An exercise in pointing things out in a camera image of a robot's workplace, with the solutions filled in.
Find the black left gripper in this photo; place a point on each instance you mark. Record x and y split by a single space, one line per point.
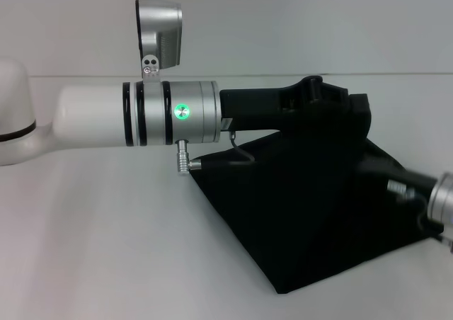
258 109

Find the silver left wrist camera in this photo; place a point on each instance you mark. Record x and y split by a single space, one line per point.
161 37

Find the black shirt with FREE print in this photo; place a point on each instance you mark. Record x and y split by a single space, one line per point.
318 210

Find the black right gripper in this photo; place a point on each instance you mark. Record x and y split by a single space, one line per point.
403 183

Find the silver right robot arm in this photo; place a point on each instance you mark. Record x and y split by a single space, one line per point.
442 201

